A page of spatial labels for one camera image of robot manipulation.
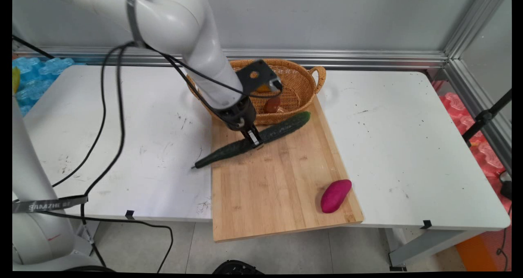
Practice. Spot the black tripod stand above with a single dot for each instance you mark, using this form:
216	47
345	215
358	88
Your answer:
486	115

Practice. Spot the orange box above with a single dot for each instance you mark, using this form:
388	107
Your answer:
482	251

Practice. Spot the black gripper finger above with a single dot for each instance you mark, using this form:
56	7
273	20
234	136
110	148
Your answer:
246	134
256	136

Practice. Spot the small black tape piece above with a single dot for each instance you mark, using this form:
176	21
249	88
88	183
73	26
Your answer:
130	214
426	224

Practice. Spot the small black device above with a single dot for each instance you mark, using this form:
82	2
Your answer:
506	187

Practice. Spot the round black object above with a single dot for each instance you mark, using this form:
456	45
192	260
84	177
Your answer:
237	267

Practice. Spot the white table leg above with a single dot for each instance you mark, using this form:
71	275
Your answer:
425	245

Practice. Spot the bamboo cutting board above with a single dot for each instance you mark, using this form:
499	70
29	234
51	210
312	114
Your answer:
278	180

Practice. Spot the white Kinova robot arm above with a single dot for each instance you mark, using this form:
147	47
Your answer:
179	21

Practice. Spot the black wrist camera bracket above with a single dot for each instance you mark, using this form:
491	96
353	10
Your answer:
259	74

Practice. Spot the reddish brown vegetable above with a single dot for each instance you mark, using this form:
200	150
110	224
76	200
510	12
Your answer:
272	104

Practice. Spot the purple sweet potato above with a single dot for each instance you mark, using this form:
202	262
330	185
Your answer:
335	195

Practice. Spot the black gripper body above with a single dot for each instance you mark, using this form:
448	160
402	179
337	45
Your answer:
237	114

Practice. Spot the long dark green cucumber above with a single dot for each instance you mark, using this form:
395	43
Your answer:
282	129

